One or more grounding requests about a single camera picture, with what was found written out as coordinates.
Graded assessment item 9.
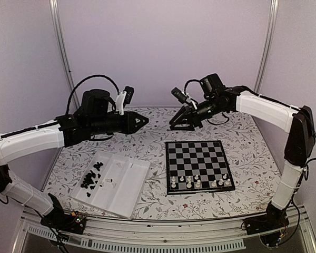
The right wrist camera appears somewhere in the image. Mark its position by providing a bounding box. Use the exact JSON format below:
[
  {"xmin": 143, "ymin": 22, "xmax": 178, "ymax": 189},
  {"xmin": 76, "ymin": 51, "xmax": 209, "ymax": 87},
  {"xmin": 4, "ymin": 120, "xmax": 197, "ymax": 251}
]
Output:
[{"xmin": 171, "ymin": 87, "xmax": 198, "ymax": 109}]

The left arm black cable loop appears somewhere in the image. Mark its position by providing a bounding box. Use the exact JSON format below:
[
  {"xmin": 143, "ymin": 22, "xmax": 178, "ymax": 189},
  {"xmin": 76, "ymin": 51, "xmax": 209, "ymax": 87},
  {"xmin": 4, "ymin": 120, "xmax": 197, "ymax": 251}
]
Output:
[{"xmin": 65, "ymin": 75, "xmax": 121, "ymax": 116}]

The pile of black chess pieces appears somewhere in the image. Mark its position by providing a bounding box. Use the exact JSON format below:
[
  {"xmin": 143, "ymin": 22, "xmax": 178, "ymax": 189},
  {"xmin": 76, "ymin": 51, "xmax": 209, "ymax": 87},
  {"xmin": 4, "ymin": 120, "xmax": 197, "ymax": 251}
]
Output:
[{"xmin": 80, "ymin": 161, "xmax": 104, "ymax": 198}]

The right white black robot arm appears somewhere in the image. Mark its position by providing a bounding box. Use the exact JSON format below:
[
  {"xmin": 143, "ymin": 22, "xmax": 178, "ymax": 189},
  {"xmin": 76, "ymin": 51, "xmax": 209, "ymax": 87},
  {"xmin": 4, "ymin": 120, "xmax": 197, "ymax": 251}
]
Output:
[{"xmin": 169, "ymin": 73, "xmax": 316, "ymax": 230}]

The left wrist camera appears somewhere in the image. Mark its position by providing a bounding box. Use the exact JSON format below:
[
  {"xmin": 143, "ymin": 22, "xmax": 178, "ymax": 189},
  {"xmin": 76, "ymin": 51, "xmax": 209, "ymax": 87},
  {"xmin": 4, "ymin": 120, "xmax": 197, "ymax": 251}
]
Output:
[{"xmin": 115, "ymin": 86, "xmax": 134, "ymax": 115}]

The white plastic compartment tray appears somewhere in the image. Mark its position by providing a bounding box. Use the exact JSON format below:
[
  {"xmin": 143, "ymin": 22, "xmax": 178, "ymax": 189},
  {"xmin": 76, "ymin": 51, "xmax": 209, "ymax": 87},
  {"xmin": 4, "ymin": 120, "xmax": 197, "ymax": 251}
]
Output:
[{"xmin": 71, "ymin": 151, "xmax": 151, "ymax": 219}]

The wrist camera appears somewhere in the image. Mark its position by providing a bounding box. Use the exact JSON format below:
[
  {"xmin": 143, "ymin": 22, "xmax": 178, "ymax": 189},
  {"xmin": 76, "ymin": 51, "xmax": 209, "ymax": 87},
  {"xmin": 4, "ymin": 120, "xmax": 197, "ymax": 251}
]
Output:
[
  {"xmin": 171, "ymin": 87, "xmax": 198, "ymax": 109},
  {"xmin": 115, "ymin": 86, "xmax": 134, "ymax": 115}
]

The right aluminium frame post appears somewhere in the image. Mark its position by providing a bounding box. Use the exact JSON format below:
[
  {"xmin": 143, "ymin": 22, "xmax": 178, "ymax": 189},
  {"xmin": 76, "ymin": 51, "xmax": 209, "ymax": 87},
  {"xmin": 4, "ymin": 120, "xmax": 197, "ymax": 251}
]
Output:
[{"xmin": 254, "ymin": 0, "xmax": 279, "ymax": 93}]

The floral patterned table mat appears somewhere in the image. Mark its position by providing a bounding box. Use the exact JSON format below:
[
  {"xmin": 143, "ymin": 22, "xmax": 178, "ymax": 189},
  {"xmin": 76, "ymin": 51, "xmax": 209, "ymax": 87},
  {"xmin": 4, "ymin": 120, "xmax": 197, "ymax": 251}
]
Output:
[{"xmin": 44, "ymin": 108, "xmax": 280, "ymax": 220}]

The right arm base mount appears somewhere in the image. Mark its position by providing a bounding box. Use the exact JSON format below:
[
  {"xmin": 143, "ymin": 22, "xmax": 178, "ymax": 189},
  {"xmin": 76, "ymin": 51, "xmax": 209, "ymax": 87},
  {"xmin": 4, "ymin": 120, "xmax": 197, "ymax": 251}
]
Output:
[{"xmin": 241, "ymin": 213, "xmax": 289, "ymax": 248}]

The white chess king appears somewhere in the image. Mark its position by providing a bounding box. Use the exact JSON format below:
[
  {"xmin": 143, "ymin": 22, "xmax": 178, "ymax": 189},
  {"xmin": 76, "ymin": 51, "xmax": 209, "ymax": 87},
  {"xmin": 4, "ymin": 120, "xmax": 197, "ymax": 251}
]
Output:
[{"xmin": 195, "ymin": 179, "xmax": 201, "ymax": 188}]

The left aluminium frame post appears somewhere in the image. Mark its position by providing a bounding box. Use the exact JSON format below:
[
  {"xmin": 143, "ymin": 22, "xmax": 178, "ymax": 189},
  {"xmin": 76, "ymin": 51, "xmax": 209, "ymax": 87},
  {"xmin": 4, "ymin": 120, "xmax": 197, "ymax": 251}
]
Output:
[{"xmin": 48, "ymin": 0, "xmax": 80, "ymax": 109}]

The aluminium frame post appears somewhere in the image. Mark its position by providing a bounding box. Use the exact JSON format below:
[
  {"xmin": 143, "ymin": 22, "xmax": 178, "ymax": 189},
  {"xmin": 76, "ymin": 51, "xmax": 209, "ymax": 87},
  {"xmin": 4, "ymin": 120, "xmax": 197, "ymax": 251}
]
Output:
[
  {"xmin": 254, "ymin": 0, "xmax": 279, "ymax": 93},
  {"xmin": 48, "ymin": 0, "xmax": 80, "ymax": 109}
]

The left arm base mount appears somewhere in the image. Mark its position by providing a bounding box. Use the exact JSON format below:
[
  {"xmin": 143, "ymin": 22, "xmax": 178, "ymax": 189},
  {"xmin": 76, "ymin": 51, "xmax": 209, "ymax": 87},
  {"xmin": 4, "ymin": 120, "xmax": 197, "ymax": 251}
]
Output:
[{"xmin": 41, "ymin": 210, "xmax": 86, "ymax": 235}]

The front aluminium rail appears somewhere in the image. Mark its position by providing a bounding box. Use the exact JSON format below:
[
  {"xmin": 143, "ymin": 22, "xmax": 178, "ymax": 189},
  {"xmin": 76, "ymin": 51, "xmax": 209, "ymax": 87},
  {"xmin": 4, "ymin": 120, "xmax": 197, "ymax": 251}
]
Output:
[{"xmin": 12, "ymin": 206, "xmax": 316, "ymax": 252}]

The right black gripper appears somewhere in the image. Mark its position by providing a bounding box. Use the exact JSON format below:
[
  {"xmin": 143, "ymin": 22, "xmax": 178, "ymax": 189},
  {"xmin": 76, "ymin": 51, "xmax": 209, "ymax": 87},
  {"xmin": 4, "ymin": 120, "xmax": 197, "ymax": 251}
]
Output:
[{"xmin": 169, "ymin": 96, "xmax": 225, "ymax": 131}]

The black silver chess board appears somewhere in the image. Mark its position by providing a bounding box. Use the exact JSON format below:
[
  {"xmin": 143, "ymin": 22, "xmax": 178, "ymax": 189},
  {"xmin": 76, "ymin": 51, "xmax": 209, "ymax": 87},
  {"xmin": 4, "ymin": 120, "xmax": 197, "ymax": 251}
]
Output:
[{"xmin": 165, "ymin": 140, "xmax": 235, "ymax": 195}]

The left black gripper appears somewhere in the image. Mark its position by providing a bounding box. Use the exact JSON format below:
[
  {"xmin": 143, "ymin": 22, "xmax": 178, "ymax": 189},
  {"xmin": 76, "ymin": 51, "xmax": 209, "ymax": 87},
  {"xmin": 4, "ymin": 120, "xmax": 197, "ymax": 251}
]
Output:
[{"xmin": 89, "ymin": 111, "xmax": 149, "ymax": 136}]

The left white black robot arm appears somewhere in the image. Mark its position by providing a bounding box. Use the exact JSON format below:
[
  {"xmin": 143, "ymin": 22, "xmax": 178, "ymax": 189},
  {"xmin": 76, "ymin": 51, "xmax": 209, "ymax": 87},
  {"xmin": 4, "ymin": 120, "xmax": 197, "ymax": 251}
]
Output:
[{"xmin": 0, "ymin": 86, "xmax": 149, "ymax": 229}]

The pile of white chess pieces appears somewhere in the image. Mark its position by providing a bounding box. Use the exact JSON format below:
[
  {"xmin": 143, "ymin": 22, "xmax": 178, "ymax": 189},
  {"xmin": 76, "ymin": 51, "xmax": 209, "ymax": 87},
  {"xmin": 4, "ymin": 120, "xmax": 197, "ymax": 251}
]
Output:
[{"xmin": 97, "ymin": 161, "xmax": 122, "ymax": 187}]

